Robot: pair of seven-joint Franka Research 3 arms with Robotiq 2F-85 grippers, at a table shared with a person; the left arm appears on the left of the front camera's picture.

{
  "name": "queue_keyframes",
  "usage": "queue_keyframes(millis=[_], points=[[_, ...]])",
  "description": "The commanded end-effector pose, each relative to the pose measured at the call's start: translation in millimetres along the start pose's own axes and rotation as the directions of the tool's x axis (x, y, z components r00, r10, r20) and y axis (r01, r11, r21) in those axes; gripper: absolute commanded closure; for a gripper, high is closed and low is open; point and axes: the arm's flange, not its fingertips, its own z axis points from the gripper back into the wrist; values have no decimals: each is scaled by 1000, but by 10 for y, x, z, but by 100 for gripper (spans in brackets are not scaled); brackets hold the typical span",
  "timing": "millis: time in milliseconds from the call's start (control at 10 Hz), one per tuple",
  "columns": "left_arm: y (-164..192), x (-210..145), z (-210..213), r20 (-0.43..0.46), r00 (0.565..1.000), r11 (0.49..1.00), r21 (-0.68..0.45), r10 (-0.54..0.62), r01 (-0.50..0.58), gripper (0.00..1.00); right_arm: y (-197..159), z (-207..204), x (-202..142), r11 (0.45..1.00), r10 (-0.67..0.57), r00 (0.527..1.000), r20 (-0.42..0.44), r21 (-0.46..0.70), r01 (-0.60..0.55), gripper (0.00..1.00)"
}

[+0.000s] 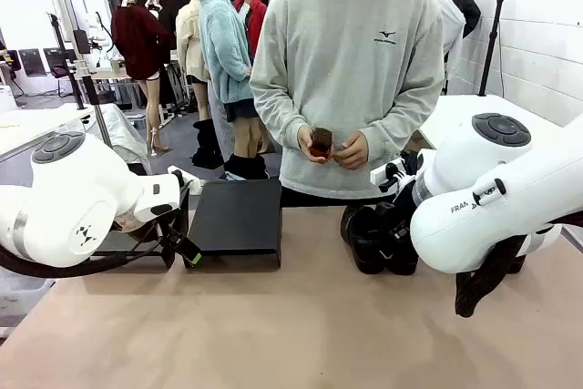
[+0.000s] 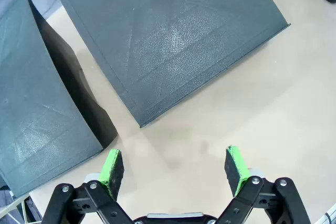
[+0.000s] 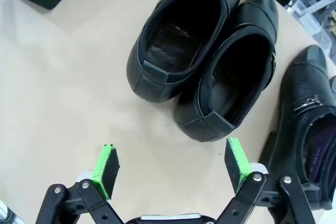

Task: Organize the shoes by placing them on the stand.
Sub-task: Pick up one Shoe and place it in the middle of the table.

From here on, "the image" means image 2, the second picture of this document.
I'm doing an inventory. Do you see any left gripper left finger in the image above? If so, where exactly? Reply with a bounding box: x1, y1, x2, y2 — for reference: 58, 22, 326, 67
41, 149, 134, 224

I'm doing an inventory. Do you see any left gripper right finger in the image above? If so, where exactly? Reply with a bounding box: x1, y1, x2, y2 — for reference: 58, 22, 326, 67
216, 145, 312, 224

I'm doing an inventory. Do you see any black shoe stand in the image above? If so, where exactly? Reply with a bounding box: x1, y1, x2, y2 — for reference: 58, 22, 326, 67
0, 0, 118, 198
48, 0, 291, 129

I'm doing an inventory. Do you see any grey cable bundle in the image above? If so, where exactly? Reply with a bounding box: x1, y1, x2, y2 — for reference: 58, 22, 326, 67
316, 205, 336, 224

